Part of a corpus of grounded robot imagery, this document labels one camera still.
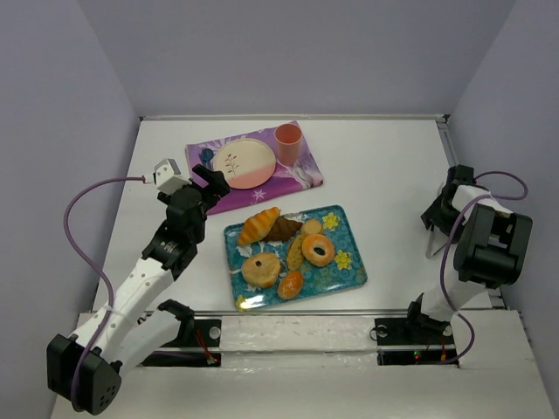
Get pink plastic cup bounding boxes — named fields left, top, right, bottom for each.
left=274, top=123, right=302, bottom=166

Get blue plastic spoon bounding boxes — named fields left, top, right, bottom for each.
left=199, top=148, right=214, bottom=170

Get small round tan bun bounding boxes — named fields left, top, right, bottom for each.
left=300, top=219, right=323, bottom=236

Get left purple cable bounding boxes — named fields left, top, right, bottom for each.
left=63, top=175, right=148, bottom=411

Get orange striped croissant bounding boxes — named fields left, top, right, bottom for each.
left=238, top=207, right=280, bottom=246

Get long seeded bread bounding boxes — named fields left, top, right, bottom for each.
left=286, top=234, right=305, bottom=271

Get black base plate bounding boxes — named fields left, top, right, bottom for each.
left=369, top=317, right=458, bottom=366
left=141, top=318, right=222, bottom=367

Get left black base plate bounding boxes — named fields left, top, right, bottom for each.
left=141, top=318, right=222, bottom=367

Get dark chocolate bread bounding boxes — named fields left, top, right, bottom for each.
left=264, top=216, right=302, bottom=242

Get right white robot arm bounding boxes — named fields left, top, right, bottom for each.
left=407, top=165, right=533, bottom=334

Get metal tongs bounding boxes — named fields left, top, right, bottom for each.
left=425, top=225, right=447, bottom=259

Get orange sugared bun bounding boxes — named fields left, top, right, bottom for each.
left=277, top=271, right=304, bottom=300

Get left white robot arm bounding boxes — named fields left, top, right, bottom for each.
left=46, top=159, right=230, bottom=416

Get orange glazed donut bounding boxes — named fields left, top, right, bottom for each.
left=301, top=234, right=335, bottom=267

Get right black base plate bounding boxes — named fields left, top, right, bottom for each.
left=369, top=317, right=458, bottom=366

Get cream pink round plate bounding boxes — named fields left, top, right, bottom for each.
left=212, top=138, right=277, bottom=189

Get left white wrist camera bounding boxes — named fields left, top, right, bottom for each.
left=153, top=159, right=183, bottom=195

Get metal table rail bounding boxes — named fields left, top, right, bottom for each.
left=143, top=308, right=411, bottom=317

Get teal floral tray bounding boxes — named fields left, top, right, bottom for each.
left=224, top=205, right=368, bottom=312

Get tan ring donut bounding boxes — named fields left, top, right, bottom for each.
left=241, top=252, right=281, bottom=288

